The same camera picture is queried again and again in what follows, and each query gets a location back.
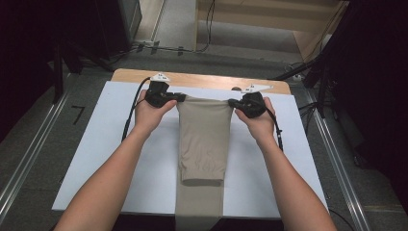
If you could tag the beige pants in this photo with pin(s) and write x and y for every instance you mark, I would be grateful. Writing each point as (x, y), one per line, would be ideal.
(203, 134)

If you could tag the dark grey cabinet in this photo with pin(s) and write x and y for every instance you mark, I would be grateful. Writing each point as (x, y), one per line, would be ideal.
(128, 19)

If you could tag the light wooden frame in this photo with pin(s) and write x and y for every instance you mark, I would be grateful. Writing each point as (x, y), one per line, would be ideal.
(256, 16)

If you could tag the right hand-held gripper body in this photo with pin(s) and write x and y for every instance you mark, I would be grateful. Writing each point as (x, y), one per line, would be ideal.
(253, 104)

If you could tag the black curtain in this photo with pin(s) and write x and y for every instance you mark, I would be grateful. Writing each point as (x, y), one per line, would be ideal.
(25, 48)
(378, 80)

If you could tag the wooden table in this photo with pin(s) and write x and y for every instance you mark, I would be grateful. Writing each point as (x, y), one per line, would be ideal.
(198, 80)

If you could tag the black tripod stand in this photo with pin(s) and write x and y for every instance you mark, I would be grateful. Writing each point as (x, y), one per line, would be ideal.
(58, 73)
(320, 83)

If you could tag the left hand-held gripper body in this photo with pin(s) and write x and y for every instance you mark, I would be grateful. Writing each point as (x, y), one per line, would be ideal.
(157, 94)

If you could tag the metal floor rail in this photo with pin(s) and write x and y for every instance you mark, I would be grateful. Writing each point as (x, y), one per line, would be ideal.
(333, 160)
(32, 154)

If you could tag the white table cover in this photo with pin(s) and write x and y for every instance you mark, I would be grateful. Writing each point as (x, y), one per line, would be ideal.
(96, 128)

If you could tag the small dark round object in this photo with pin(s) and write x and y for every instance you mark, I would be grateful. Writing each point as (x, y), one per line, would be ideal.
(236, 88)

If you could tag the person's right hand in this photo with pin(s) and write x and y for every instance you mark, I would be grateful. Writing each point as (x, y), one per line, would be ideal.
(261, 126)

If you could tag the person's left hand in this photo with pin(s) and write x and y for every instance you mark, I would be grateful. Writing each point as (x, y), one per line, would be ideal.
(149, 115)

